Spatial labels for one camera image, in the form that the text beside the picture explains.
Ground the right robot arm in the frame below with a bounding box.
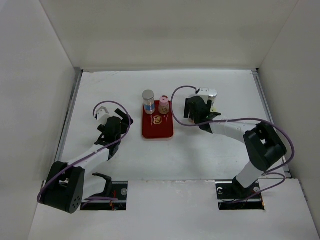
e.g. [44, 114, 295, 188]
[183, 96, 287, 199]

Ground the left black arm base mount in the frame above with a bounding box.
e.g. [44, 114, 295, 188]
[92, 172, 113, 198]

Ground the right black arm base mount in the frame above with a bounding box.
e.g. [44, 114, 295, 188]
[231, 177, 260, 199]

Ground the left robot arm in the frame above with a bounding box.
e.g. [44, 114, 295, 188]
[37, 107, 134, 214]

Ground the pink lid spice jar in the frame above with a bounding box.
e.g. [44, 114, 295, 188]
[158, 95, 170, 115]

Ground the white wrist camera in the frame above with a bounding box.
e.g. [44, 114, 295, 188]
[94, 106, 110, 122]
[188, 87, 210, 104]

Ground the tall silver lid spice jar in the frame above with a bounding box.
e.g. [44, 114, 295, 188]
[208, 88, 218, 107]

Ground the yellow lid spice jar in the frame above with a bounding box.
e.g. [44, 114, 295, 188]
[210, 106, 217, 113]

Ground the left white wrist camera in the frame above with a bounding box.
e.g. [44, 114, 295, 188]
[94, 106, 110, 122]

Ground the red rectangular tray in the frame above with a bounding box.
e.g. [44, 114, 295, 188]
[141, 100, 174, 140]

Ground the silver lid blue label jar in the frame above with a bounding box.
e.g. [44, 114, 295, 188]
[142, 89, 155, 115]

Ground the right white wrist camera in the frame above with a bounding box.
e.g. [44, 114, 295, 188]
[188, 87, 210, 104]

